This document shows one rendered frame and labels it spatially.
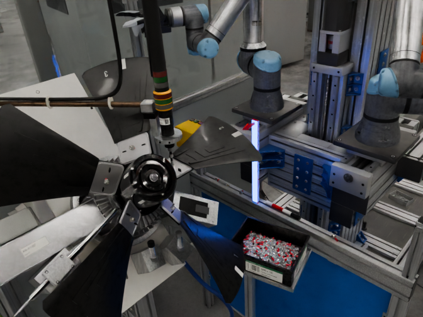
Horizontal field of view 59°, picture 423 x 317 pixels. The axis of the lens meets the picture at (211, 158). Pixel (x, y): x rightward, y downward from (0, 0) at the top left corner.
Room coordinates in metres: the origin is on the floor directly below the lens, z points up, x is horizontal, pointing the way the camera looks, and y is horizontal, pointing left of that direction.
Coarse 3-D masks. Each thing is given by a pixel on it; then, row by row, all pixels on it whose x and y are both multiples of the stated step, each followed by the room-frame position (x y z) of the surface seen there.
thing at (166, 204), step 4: (168, 200) 0.79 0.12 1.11; (164, 204) 0.74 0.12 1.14; (168, 204) 0.76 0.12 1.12; (164, 208) 0.71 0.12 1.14; (168, 208) 0.73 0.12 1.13; (176, 208) 0.78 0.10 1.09; (168, 212) 0.71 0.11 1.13; (176, 212) 0.75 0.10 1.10; (180, 212) 0.77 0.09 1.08; (172, 216) 0.71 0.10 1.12; (176, 216) 0.72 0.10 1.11; (180, 216) 0.74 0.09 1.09; (176, 220) 0.70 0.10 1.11; (180, 220) 0.71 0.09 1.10
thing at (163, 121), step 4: (160, 112) 0.82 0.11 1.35; (164, 112) 0.82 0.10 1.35; (168, 112) 0.82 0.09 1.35; (160, 116) 0.82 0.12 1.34; (164, 116) 0.82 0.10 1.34; (168, 116) 0.82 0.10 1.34; (172, 116) 0.83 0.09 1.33; (160, 120) 0.82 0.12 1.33; (164, 120) 0.82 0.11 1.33; (168, 120) 0.82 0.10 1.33; (172, 120) 0.83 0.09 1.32; (160, 124) 0.83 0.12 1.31; (164, 124) 0.82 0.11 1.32; (168, 124) 0.82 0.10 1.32; (172, 124) 0.83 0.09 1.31; (164, 128) 0.82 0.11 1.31; (168, 128) 0.82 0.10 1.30; (172, 128) 0.83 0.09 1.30; (164, 132) 0.82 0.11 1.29; (168, 132) 0.82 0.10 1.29; (172, 132) 0.83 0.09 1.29; (172, 144) 0.83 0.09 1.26
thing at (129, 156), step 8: (136, 136) 0.85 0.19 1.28; (144, 136) 0.84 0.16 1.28; (120, 144) 0.85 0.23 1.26; (128, 144) 0.84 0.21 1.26; (136, 144) 0.83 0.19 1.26; (120, 152) 0.83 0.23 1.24; (128, 152) 0.82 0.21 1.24; (136, 152) 0.82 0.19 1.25; (144, 152) 0.81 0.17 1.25; (120, 160) 0.82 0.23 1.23; (128, 160) 0.81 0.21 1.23
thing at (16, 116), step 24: (0, 120) 0.70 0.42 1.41; (24, 120) 0.71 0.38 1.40; (0, 144) 0.68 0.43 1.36; (24, 144) 0.69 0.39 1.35; (48, 144) 0.71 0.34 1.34; (72, 144) 0.73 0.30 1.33; (0, 168) 0.67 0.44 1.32; (24, 168) 0.68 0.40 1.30; (48, 168) 0.69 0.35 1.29; (72, 168) 0.71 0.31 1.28; (96, 168) 0.73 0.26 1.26; (0, 192) 0.65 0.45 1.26; (24, 192) 0.67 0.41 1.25; (48, 192) 0.69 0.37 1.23; (72, 192) 0.71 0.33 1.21
